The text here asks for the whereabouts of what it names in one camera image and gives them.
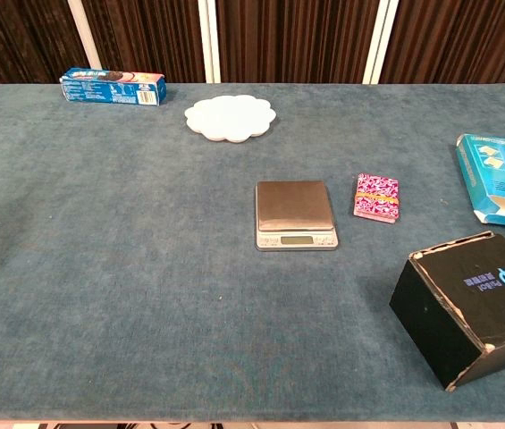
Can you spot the teal table cloth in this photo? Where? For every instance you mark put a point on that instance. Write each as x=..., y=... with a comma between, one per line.
x=145, y=268

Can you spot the white partition post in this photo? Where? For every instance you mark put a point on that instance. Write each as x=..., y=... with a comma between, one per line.
x=209, y=40
x=379, y=40
x=84, y=36

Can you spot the pink patterned small box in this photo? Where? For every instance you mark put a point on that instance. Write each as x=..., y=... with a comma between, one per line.
x=376, y=196

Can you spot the black cardboard box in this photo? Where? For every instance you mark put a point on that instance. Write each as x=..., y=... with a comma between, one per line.
x=466, y=308

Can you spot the silver digital kitchen scale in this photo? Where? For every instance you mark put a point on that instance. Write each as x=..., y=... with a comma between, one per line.
x=293, y=205

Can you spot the light blue product box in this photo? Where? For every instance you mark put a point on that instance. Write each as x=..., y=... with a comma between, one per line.
x=502, y=179

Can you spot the white flower-shaped palette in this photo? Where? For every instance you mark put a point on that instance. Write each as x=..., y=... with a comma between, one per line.
x=229, y=117

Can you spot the blue cookie box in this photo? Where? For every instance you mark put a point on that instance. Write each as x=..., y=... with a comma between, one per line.
x=113, y=89

